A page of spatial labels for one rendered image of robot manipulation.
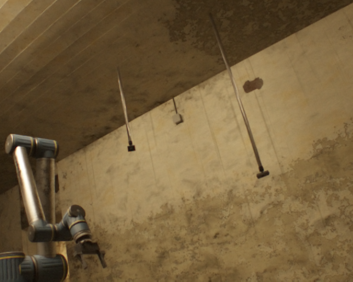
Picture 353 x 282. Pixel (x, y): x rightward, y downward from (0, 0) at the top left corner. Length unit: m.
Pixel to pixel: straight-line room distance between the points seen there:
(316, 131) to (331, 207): 0.76
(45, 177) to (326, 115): 2.64
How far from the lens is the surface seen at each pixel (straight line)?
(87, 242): 2.05
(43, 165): 2.64
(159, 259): 4.40
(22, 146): 2.58
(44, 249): 2.58
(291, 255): 3.65
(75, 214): 2.11
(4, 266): 2.46
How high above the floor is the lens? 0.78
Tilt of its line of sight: 24 degrees up
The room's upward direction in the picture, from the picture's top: 14 degrees counter-clockwise
